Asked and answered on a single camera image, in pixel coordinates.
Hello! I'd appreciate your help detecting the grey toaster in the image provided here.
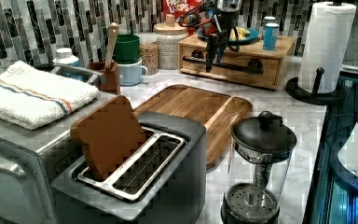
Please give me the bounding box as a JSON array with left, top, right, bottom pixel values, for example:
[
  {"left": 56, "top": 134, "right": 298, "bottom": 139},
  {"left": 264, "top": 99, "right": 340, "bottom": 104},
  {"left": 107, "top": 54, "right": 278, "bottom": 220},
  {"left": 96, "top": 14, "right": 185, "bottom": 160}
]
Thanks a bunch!
[{"left": 52, "top": 112, "right": 206, "bottom": 224}]

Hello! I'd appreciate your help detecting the white paper towel roll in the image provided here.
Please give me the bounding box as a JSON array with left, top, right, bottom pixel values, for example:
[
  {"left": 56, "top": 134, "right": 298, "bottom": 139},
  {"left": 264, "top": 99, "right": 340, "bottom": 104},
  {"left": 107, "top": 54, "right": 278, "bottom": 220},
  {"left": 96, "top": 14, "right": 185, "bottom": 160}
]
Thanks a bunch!
[{"left": 298, "top": 2, "right": 356, "bottom": 93}]

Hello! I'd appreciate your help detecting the glass jar with wooden lid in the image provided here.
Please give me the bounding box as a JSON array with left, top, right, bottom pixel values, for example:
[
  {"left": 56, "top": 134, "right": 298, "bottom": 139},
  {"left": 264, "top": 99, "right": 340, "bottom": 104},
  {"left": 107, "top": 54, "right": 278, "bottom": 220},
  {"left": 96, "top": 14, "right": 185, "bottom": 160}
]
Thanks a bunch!
[{"left": 154, "top": 14, "right": 188, "bottom": 70}]

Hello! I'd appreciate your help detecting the wooden toast slice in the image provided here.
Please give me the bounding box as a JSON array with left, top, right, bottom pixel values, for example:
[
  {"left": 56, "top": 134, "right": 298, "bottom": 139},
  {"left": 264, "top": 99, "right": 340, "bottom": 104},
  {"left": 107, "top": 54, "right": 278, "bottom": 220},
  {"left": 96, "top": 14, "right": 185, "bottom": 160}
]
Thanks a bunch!
[{"left": 70, "top": 95, "right": 147, "bottom": 180}]

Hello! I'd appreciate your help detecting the silver toaster oven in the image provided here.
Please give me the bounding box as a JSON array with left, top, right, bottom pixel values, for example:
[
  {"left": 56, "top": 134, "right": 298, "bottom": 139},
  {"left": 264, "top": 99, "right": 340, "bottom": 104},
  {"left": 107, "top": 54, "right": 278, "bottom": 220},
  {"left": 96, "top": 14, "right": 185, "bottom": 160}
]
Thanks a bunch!
[{"left": 0, "top": 63, "right": 119, "bottom": 224}]

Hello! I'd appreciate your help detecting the white lidded bottle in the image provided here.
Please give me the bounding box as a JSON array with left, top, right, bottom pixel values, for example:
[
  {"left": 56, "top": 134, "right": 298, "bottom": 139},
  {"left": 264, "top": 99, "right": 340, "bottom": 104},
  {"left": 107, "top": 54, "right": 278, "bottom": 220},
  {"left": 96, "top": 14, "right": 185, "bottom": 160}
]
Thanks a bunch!
[{"left": 53, "top": 48, "right": 80, "bottom": 66}]

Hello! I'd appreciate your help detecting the glass jar of grains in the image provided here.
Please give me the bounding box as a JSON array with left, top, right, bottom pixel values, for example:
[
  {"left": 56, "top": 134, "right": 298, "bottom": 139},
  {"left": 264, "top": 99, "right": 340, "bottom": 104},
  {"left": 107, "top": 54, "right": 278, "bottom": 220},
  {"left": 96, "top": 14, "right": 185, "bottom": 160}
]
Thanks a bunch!
[{"left": 138, "top": 34, "right": 158, "bottom": 75}]

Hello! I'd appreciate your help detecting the wooden cutting board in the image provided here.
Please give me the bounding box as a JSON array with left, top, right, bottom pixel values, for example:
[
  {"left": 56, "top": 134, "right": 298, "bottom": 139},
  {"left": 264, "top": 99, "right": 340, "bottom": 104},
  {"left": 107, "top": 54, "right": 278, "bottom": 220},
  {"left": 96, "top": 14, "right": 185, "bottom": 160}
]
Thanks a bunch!
[{"left": 134, "top": 85, "right": 253, "bottom": 166}]

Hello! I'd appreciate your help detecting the black drawer handle bar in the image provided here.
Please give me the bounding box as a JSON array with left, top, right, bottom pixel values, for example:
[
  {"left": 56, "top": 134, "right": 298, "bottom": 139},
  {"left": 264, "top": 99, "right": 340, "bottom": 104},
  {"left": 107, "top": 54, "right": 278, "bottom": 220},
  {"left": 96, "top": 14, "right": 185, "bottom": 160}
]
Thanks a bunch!
[{"left": 182, "top": 50, "right": 264, "bottom": 75}]

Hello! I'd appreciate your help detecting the blue can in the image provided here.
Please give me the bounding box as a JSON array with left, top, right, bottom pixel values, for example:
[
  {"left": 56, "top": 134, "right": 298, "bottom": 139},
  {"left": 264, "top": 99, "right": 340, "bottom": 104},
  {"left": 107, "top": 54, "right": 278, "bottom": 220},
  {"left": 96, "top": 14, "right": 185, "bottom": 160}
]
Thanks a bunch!
[{"left": 263, "top": 22, "right": 279, "bottom": 50}]

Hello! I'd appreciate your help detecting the wooden spoon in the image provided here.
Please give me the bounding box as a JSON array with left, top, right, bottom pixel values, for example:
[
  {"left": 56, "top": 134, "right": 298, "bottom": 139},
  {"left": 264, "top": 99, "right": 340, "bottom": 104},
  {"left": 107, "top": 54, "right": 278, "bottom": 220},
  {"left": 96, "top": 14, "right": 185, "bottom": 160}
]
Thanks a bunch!
[{"left": 104, "top": 22, "right": 119, "bottom": 70}]

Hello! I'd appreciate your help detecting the yellow banana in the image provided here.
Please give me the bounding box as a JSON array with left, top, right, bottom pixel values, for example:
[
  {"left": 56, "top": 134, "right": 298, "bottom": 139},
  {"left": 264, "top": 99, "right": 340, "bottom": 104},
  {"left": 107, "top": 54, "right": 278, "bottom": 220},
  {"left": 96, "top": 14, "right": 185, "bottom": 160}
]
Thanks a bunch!
[{"left": 229, "top": 27, "right": 250, "bottom": 40}]

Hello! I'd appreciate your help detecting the black paper towel holder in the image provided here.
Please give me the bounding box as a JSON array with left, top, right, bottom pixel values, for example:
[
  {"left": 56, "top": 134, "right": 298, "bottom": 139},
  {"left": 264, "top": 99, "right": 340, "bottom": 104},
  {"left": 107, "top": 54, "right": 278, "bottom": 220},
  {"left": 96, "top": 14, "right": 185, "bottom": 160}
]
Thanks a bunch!
[{"left": 285, "top": 67, "right": 346, "bottom": 105}]

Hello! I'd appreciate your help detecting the froot loops cereal box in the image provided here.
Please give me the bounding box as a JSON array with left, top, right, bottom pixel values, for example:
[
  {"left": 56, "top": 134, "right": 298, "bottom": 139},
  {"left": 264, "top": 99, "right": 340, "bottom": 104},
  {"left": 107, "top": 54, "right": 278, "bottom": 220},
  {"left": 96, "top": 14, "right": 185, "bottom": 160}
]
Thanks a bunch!
[{"left": 162, "top": 0, "right": 203, "bottom": 19}]

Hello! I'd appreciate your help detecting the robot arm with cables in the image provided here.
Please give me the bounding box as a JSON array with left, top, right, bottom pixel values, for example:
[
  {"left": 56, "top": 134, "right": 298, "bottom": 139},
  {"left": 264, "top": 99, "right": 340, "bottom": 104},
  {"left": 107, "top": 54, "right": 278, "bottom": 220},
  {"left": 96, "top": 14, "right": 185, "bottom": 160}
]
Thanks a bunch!
[{"left": 178, "top": 0, "right": 244, "bottom": 30}]

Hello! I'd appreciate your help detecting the glass french press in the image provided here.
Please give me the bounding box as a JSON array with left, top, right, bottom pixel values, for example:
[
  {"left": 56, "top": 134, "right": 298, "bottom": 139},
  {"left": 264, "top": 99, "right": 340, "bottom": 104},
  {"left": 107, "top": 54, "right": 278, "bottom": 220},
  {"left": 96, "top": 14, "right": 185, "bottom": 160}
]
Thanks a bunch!
[{"left": 221, "top": 111, "right": 296, "bottom": 224}]

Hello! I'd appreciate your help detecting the light blue mug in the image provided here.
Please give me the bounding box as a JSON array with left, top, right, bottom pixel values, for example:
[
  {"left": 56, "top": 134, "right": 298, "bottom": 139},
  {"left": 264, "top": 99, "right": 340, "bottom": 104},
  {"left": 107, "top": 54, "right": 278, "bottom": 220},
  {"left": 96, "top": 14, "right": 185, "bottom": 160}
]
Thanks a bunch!
[{"left": 117, "top": 59, "right": 148, "bottom": 86}]

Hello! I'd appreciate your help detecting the wooden drawer box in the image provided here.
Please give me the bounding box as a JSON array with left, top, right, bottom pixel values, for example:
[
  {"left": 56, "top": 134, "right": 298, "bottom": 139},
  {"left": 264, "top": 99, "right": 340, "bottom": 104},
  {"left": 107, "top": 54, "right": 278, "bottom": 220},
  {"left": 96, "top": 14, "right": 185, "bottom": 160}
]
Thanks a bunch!
[{"left": 178, "top": 34, "right": 296, "bottom": 90}]

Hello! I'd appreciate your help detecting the brown wooden utensil holder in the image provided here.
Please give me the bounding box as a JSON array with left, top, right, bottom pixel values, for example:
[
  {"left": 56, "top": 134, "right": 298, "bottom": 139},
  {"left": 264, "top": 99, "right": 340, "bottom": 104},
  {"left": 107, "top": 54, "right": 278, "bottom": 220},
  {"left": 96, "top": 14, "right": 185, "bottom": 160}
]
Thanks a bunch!
[{"left": 88, "top": 62, "right": 121, "bottom": 95}]

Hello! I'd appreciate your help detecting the green cup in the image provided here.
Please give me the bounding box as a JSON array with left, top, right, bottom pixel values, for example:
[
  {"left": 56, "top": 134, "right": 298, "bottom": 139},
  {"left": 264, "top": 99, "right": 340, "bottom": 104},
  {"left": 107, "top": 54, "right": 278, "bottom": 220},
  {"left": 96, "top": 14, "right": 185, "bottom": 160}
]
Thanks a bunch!
[{"left": 114, "top": 35, "right": 140, "bottom": 63}]

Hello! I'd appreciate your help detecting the white striped towel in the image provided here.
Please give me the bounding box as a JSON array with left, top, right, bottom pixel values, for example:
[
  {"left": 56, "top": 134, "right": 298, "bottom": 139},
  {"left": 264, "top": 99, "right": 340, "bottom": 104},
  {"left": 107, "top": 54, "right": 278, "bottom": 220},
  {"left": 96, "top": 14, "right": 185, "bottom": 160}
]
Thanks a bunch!
[{"left": 0, "top": 61, "right": 99, "bottom": 130}]

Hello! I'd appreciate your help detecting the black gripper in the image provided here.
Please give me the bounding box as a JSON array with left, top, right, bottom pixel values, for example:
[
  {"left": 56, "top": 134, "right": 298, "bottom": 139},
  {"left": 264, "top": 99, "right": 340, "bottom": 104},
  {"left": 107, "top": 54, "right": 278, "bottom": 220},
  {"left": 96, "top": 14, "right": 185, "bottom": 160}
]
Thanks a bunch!
[{"left": 205, "top": 10, "right": 238, "bottom": 72}]

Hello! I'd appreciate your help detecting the teal plate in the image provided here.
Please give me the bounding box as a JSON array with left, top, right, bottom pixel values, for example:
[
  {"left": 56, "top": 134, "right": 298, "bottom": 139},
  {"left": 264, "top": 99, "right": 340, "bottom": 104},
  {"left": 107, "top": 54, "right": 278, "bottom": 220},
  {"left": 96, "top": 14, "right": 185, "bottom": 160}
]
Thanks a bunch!
[{"left": 196, "top": 26, "right": 261, "bottom": 45}]

